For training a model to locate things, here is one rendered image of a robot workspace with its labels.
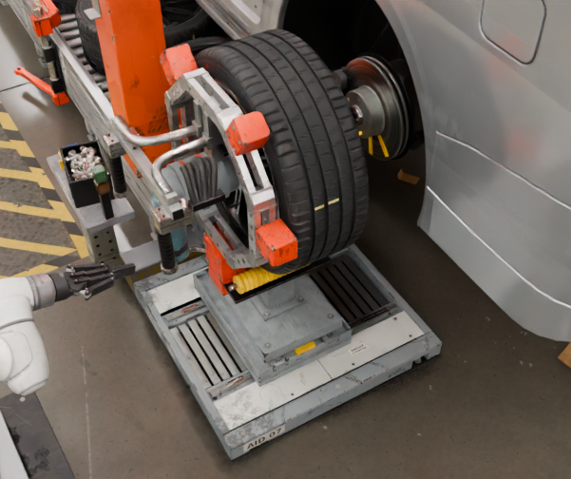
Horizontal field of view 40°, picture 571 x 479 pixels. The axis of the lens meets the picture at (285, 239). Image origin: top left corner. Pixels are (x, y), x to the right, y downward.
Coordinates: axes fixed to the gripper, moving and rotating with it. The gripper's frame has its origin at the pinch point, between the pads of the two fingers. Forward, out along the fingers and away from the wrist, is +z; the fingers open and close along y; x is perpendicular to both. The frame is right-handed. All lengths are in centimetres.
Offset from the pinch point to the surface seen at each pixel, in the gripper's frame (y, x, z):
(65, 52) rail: 160, 17, 53
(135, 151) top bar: 10.3, -31.0, 5.2
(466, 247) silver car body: -55, -33, 65
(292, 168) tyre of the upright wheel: -24, -43, 28
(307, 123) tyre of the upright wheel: -18, -52, 35
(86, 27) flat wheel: 156, 4, 60
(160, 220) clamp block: -13.1, -26.6, 0.5
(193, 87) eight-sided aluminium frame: 9, -49, 18
